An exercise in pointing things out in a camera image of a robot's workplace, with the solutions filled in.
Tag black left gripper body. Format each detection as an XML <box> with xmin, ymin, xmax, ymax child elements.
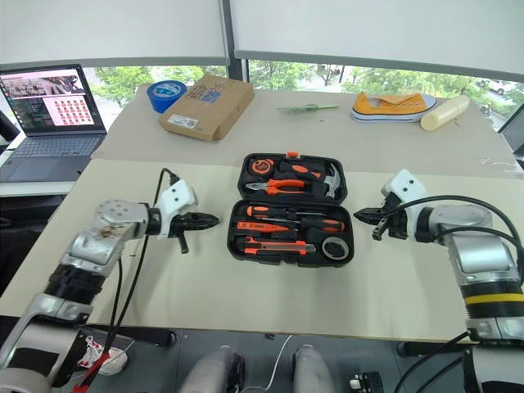
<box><xmin>168</xmin><ymin>213</ymin><xmax>197</xmax><ymax>256</ymax></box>

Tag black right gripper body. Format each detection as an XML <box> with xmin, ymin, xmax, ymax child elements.
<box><xmin>371</xmin><ymin>194</ymin><xmax>416</xmax><ymax>242</ymax></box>

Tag black orange handled screwdriver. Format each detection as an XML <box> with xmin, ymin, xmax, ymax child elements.
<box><xmin>255</xmin><ymin>215</ymin><xmax>347</xmax><ymax>235</ymax></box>
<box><xmin>246</xmin><ymin>204</ymin><xmax>328</xmax><ymax>219</ymax></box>

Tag orange test pen screwdriver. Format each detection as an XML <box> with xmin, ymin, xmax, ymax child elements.
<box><xmin>236</xmin><ymin>220</ymin><xmax>296</xmax><ymax>233</ymax></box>

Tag orange black utility knife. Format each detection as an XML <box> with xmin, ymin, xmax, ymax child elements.
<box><xmin>244</xmin><ymin>240</ymin><xmax>318</xmax><ymax>257</ymax></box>

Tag black tool case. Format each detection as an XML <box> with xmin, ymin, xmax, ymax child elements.
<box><xmin>226</xmin><ymin>151</ymin><xmax>355</xmax><ymax>269</ymax></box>

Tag orange black tape measure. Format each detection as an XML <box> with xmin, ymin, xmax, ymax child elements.
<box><xmin>250</xmin><ymin>158</ymin><xmax>274</xmax><ymax>177</ymax></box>

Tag brown cardboard box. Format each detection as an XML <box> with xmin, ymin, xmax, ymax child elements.
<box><xmin>158</xmin><ymin>74</ymin><xmax>255</xmax><ymax>142</ymax></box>

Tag orange canvas shoe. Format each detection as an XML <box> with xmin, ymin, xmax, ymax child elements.
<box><xmin>350</xmin><ymin>91</ymin><xmax>439</xmax><ymax>124</ymax></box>

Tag clear plastic scrap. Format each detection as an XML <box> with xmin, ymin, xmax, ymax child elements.
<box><xmin>479</xmin><ymin>156</ymin><xmax>517</xmax><ymax>169</ymax></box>

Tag cream cylindrical roll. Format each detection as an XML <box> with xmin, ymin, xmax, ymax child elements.
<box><xmin>420</xmin><ymin>95</ymin><xmax>472</xmax><ymax>133</ymax></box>

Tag black table base bar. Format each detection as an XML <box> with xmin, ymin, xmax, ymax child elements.
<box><xmin>87</xmin><ymin>324</ymin><xmax>178</xmax><ymax>348</ymax></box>
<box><xmin>395</xmin><ymin>341</ymin><xmax>472</xmax><ymax>358</ymax></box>

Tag blue tape roll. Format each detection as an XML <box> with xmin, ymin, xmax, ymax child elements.
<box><xmin>146</xmin><ymin>79</ymin><xmax>188</xmax><ymax>115</ymax></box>

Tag black monitor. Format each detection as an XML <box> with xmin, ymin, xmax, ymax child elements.
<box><xmin>498</xmin><ymin>109</ymin><xmax>524</xmax><ymax>157</ymax></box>

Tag grey rounded robot leg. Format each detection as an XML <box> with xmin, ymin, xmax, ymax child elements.
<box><xmin>179</xmin><ymin>346</ymin><xmax>246</xmax><ymax>393</ymax></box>
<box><xmin>291</xmin><ymin>343</ymin><xmax>336</xmax><ymax>393</ymax></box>

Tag grey open laptop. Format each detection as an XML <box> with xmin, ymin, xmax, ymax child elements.
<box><xmin>0</xmin><ymin>63</ymin><xmax>109</xmax><ymax>183</ymax></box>

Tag white side desk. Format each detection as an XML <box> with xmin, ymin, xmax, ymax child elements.
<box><xmin>0</xmin><ymin>178</ymin><xmax>79</xmax><ymax>198</ymax></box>

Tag white sneaker red laces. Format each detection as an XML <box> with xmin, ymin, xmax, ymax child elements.
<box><xmin>77</xmin><ymin>335</ymin><xmax>130</xmax><ymax>376</ymax></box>

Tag black window pillar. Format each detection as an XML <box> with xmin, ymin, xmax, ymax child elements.
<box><xmin>219</xmin><ymin>0</ymin><xmax>251</xmax><ymax>90</ymax></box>

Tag black device white button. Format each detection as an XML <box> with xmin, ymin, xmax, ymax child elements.
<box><xmin>349</xmin><ymin>371</ymin><xmax>385</xmax><ymax>393</ymax></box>

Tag white roller blind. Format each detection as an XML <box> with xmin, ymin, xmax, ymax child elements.
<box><xmin>233</xmin><ymin>0</ymin><xmax>524</xmax><ymax>83</ymax></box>
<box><xmin>0</xmin><ymin>0</ymin><xmax>229</xmax><ymax>70</ymax></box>

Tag black rounded device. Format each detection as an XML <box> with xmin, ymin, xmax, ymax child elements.
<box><xmin>0</xmin><ymin>109</ymin><xmax>21</xmax><ymax>142</ymax></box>

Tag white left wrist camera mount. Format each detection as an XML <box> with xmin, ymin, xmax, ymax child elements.
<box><xmin>154</xmin><ymin>179</ymin><xmax>199</xmax><ymax>239</ymax></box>

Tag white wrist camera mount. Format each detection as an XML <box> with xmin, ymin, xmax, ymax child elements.
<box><xmin>380</xmin><ymin>168</ymin><xmax>429</xmax><ymax>243</ymax></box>
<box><xmin>154</xmin><ymin>179</ymin><xmax>199</xmax><ymax>239</ymax></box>

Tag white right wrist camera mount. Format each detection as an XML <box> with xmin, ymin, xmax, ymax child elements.
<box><xmin>380</xmin><ymin>168</ymin><xmax>429</xmax><ymax>243</ymax></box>

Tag claw hammer orange black handle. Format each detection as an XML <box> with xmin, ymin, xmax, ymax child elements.
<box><xmin>279</xmin><ymin>160</ymin><xmax>343</xmax><ymax>199</ymax></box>

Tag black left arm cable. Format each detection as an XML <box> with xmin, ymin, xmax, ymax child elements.
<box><xmin>73</xmin><ymin>166</ymin><xmax>181</xmax><ymax>390</ymax></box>

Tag orange handled pliers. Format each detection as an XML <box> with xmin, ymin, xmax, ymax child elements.
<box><xmin>245</xmin><ymin>178</ymin><xmax>306</xmax><ymax>197</ymax></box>

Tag white floor cable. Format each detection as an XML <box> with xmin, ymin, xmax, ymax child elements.
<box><xmin>248</xmin><ymin>334</ymin><xmax>294</xmax><ymax>391</ymax></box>

